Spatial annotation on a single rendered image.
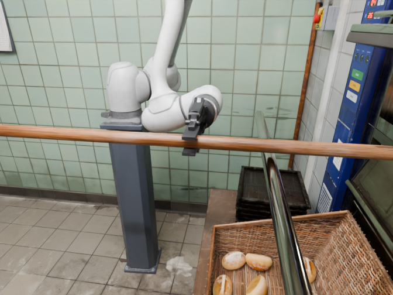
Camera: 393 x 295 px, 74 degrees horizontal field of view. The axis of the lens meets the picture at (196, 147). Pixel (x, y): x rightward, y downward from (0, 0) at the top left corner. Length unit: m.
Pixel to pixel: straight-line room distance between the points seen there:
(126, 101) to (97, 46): 0.77
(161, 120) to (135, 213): 0.79
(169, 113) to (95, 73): 1.21
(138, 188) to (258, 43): 1.11
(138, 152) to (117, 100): 0.28
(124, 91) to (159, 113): 0.41
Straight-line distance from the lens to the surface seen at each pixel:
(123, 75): 1.27
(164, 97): 0.89
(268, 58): 1.77
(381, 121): 0.98
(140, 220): 1.59
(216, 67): 1.77
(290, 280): 0.35
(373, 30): 0.76
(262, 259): 1.08
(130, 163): 1.39
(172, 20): 0.95
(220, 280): 1.01
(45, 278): 2.06
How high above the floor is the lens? 1.44
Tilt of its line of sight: 25 degrees down
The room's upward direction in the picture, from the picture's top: straight up
